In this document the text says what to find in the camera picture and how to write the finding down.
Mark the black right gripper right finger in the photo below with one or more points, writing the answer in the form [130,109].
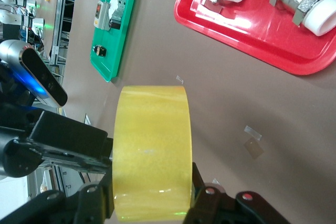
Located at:
[218,208]

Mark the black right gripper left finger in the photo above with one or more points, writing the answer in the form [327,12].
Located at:
[86,203]

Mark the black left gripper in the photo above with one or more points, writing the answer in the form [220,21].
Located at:
[15,155]

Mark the yellow tape roll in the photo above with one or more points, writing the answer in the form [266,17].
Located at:
[152,142]

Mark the clear tape piece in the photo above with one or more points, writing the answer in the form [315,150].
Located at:
[252,132]
[179,79]
[215,181]
[87,119]

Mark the brown tape patch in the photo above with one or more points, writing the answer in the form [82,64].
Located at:
[253,149]

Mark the green plastic tray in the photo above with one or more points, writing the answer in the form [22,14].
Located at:
[107,61]

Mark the red plastic tray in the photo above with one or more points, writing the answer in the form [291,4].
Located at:
[262,37]

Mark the white circuit breaker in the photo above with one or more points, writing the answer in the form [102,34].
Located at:
[116,3]

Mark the grey on-off switch box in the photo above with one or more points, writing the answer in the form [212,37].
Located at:
[101,15]

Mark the aluminium background frame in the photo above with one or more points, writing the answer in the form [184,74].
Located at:
[61,11]

